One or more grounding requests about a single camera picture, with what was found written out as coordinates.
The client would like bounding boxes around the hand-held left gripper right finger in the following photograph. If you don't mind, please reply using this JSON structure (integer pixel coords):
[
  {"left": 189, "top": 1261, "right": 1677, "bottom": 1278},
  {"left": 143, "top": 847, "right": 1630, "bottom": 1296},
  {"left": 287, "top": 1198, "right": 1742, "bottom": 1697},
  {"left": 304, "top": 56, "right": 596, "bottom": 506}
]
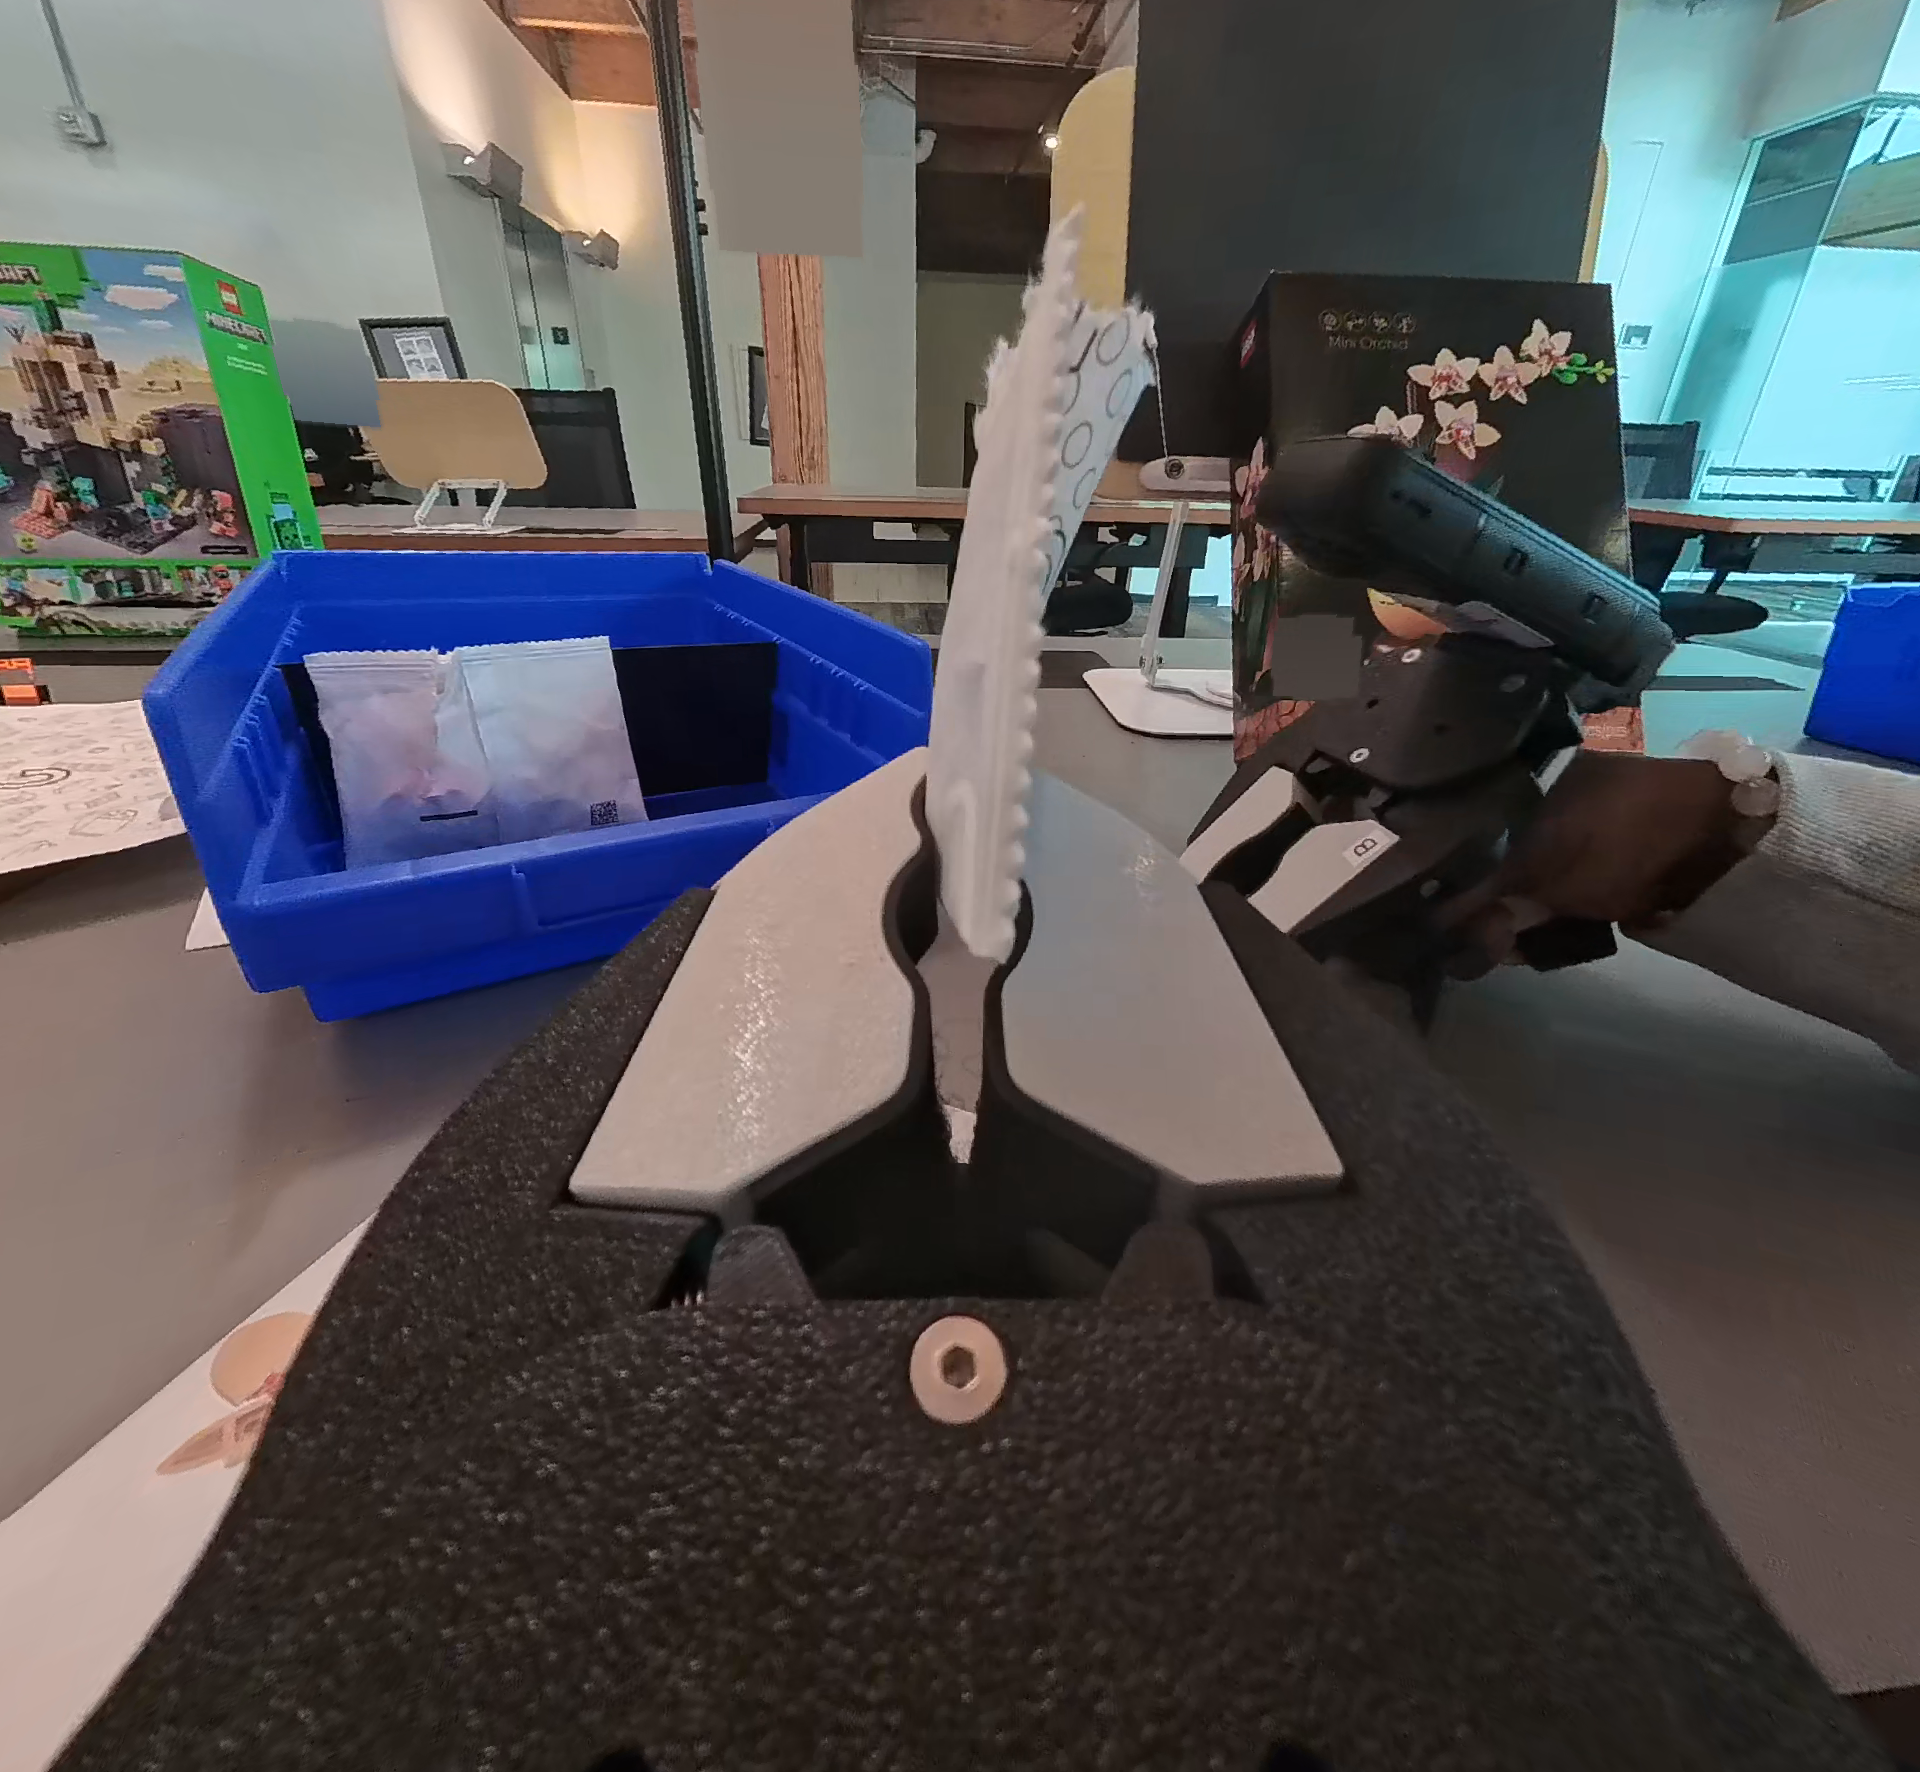
[{"left": 989, "top": 769, "right": 1353, "bottom": 1228}]

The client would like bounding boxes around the person's right forearm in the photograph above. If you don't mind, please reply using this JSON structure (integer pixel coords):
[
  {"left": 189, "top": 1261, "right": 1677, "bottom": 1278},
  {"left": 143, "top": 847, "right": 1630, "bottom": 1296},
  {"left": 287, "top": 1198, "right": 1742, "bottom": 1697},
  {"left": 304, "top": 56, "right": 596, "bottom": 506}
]
[{"left": 1619, "top": 749, "right": 1920, "bottom": 1073}]

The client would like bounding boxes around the green toy set box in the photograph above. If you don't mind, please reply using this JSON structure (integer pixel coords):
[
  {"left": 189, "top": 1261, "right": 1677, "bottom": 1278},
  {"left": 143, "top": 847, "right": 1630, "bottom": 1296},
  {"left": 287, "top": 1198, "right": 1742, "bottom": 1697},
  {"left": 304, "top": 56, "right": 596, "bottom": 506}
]
[{"left": 0, "top": 244, "right": 325, "bottom": 637}]

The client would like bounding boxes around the crumpled white paper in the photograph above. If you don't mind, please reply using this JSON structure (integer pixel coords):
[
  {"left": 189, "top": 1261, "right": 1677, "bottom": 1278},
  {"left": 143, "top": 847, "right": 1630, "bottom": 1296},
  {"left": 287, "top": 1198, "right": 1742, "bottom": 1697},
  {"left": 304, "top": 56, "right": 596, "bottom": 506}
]
[{"left": 0, "top": 699, "right": 189, "bottom": 879}]

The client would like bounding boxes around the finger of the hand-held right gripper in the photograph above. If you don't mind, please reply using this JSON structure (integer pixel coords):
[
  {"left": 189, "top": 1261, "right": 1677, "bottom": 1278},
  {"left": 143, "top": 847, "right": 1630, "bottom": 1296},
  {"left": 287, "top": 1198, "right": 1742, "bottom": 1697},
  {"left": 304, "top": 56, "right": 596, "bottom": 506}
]
[
  {"left": 1185, "top": 764, "right": 1314, "bottom": 893},
  {"left": 1245, "top": 822, "right": 1408, "bottom": 937}
]

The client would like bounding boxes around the wood-edged office desk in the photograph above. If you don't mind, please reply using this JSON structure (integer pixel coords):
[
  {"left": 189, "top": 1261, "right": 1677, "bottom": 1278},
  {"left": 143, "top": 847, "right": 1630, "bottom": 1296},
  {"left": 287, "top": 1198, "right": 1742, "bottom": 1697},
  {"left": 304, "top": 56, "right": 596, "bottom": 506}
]
[
  {"left": 1626, "top": 496, "right": 1920, "bottom": 548},
  {"left": 738, "top": 483, "right": 1242, "bottom": 607},
  {"left": 314, "top": 505, "right": 777, "bottom": 561}
]

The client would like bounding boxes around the grey desk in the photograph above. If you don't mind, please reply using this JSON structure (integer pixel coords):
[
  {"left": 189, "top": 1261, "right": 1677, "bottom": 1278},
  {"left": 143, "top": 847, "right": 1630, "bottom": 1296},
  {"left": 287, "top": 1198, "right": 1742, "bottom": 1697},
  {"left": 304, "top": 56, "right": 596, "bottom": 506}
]
[{"left": 0, "top": 634, "right": 1920, "bottom": 1772}]

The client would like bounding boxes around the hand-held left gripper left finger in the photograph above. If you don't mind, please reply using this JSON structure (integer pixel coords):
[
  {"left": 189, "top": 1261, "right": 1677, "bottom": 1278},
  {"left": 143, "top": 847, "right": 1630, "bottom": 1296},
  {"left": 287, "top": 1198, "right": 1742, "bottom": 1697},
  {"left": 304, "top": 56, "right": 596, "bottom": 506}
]
[{"left": 567, "top": 749, "right": 939, "bottom": 1220}]

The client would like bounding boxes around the dark toy brick set box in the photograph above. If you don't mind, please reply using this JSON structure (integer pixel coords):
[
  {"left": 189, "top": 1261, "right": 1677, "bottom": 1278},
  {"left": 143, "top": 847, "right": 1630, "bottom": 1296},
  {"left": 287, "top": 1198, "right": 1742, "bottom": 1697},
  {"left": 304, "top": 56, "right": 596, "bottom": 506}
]
[{"left": 1231, "top": 271, "right": 1647, "bottom": 764}]

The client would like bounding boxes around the white bead bracelet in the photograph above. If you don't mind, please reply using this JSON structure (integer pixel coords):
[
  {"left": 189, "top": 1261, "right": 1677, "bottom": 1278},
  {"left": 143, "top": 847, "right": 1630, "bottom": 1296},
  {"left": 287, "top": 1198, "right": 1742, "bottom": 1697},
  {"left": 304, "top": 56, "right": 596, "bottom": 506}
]
[{"left": 1677, "top": 729, "right": 1788, "bottom": 819}]

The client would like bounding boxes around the orchid picture instruction booklet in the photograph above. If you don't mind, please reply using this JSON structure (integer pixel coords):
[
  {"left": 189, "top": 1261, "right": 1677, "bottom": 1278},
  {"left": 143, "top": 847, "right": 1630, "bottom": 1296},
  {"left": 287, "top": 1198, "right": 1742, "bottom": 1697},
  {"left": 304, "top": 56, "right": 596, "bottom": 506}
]
[{"left": 0, "top": 1218, "right": 379, "bottom": 1772}]

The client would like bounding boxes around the wooden post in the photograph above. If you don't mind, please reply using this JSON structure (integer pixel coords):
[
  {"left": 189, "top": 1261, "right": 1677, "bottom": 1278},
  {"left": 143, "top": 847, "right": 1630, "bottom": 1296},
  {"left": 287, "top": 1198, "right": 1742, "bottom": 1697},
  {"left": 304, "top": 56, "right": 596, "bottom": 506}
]
[{"left": 730, "top": 0, "right": 836, "bottom": 495}]

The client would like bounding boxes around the metal lift door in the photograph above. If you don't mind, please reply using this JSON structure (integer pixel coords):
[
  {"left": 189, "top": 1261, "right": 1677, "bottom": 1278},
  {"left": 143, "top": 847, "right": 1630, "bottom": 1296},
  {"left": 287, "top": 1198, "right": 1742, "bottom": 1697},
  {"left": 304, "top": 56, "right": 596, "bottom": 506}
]
[{"left": 501, "top": 205, "right": 589, "bottom": 392}]

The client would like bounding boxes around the black vertical pole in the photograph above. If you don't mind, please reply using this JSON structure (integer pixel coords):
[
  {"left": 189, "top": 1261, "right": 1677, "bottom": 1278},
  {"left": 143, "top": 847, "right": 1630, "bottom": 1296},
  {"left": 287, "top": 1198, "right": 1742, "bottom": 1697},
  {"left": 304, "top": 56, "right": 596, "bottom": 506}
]
[{"left": 630, "top": 0, "right": 740, "bottom": 561}]

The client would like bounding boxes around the tan board on clear stand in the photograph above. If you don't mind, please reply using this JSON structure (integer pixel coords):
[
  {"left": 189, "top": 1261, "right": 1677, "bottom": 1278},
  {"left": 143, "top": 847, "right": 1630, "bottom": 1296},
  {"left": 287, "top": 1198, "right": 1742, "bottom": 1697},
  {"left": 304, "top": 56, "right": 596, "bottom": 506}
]
[{"left": 359, "top": 379, "right": 549, "bottom": 528}]

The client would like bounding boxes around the blue plastic bin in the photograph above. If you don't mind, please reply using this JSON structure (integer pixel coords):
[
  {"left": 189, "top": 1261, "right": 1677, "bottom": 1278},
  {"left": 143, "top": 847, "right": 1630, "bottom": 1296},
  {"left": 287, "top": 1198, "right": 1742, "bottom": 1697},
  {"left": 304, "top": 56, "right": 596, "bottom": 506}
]
[
  {"left": 1803, "top": 583, "right": 1920, "bottom": 765},
  {"left": 143, "top": 549, "right": 935, "bottom": 1026}
]

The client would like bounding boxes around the black panel with tan frame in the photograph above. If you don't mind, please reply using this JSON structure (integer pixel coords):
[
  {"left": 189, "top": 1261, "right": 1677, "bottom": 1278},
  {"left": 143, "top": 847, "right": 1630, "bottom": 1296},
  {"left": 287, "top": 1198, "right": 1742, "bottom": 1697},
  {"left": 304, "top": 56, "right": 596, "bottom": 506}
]
[{"left": 1051, "top": 0, "right": 1627, "bottom": 457}]

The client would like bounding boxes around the framed wall notice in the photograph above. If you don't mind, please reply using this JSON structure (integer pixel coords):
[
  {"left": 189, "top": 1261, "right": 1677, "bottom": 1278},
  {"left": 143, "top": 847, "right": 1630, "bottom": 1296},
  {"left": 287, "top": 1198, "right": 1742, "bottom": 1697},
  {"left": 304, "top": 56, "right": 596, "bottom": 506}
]
[{"left": 359, "top": 316, "right": 466, "bottom": 382}]

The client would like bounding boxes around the white paper bag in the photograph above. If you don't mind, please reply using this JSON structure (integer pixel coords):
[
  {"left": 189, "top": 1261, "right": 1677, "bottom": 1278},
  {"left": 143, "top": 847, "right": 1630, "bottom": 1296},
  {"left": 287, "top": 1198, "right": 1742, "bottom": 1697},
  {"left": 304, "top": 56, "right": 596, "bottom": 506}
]
[
  {"left": 923, "top": 205, "right": 1161, "bottom": 1167},
  {"left": 304, "top": 635, "right": 650, "bottom": 873}
]

